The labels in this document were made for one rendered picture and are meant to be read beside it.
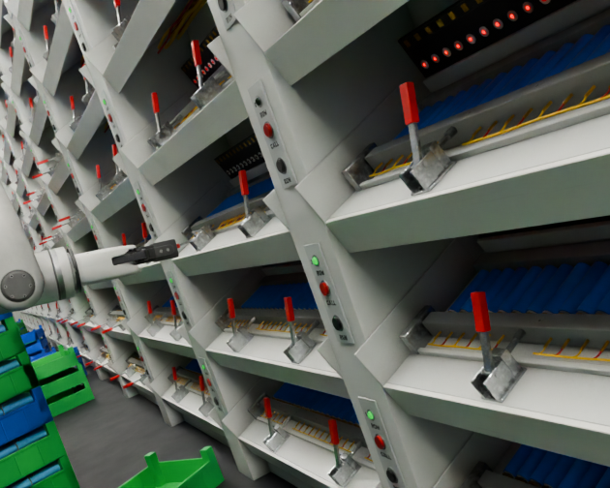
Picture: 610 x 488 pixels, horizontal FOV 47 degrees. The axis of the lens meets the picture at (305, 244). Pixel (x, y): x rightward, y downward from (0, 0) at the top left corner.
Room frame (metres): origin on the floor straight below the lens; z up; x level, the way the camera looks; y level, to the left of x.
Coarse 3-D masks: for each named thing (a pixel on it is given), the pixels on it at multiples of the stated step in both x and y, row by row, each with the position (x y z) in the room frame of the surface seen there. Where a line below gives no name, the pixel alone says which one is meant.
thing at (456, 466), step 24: (456, 456) 0.79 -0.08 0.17; (480, 456) 0.80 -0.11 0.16; (504, 456) 0.81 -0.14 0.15; (528, 456) 0.76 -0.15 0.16; (552, 456) 0.73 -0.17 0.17; (456, 480) 0.78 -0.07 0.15; (480, 480) 0.76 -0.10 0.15; (504, 480) 0.74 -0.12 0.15; (528, 480) 0.73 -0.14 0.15; (552, 480) 0.70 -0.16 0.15; (576, 480) 0.68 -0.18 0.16; (600, 480) 0.65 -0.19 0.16
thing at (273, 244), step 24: (264, 168) 1.27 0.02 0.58; (216, 192) 1.45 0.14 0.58; (192, 216) 1.43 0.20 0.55; (216, 240) 1.20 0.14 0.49; (240, 240) 1.03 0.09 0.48; (264, 240) 0.94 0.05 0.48; (288, 240) 0.87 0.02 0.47; (192, 264) 1.31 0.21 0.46; (216, 264) 1.19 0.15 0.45; (240, 264) 1.09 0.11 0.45; (264, 264) 1.01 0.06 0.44
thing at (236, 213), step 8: (256, 200) 1.07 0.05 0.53; (232, 208) 1.18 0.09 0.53; (240, 208) 1.14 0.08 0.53; (216, 216) 1.25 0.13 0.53; (224, 216) 1.22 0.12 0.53; (232, 216) 1.19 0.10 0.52; (240, 216) 1.14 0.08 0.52; (200, 224) 1.34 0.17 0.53; (208, 224) 1.31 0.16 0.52; (216, 224) 1.28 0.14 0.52; (224, 224) 1.21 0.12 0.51
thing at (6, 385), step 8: (24, 352) 1.49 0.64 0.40; (24, 360) 1.49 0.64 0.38; (16, 368) 1.47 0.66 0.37; (24, 368) 1.49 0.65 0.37; (32, 368) 1.49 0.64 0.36; (0, 376) 1.45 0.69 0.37; (8, 376) 1.46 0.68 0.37; (16, 376) 1.47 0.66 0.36; (24, 376) 1.48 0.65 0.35; (32, 376) 1.49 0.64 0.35; (0, 384) 1.45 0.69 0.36; (8, 384) 1.46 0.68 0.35; (16, 384) 1.47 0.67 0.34; (24, 384) 1.48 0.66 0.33; (32, 384) 1.49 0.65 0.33; (0, 392) 1.44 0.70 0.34; (8, 392) 1.45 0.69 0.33; (16, 392) 1.46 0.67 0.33; (0, 400) 1.44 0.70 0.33
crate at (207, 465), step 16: (208, 448) 1.45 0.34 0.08; (160, 464) 1.56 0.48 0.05; (176, 464) 1.53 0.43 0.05; (192, 464) 1.50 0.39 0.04; (208, 464) 1.44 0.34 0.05; (128, 480) 1.51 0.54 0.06; (144, 480) 1.54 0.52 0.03; (160, 480) 1.55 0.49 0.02; (176, 480) 1.54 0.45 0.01; (192, 480) 1.40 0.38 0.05; (208, 480) 1.43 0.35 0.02
